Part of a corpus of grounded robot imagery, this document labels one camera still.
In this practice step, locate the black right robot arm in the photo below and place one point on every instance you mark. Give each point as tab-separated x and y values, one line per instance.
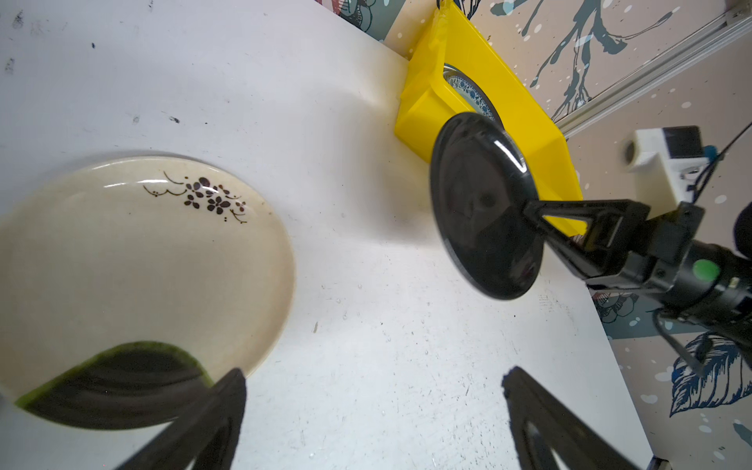
722	305

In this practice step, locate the teal patterned small plate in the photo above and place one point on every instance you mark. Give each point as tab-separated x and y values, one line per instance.
471	93

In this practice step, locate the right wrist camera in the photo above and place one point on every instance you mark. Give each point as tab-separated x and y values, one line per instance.
666	163

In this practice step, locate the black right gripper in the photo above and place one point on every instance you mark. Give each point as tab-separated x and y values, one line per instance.
657	259

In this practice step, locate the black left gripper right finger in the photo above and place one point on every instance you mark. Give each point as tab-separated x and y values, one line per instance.
547	435

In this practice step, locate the cream plate black flower pattern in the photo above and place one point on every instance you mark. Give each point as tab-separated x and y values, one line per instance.
128	289

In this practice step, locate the yellow plastic bin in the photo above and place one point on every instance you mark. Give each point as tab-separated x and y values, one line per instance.
428	102

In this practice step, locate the black round plate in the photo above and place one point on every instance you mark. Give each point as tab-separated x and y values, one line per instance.
479	185

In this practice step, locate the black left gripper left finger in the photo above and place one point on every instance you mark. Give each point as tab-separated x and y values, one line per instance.
205	436

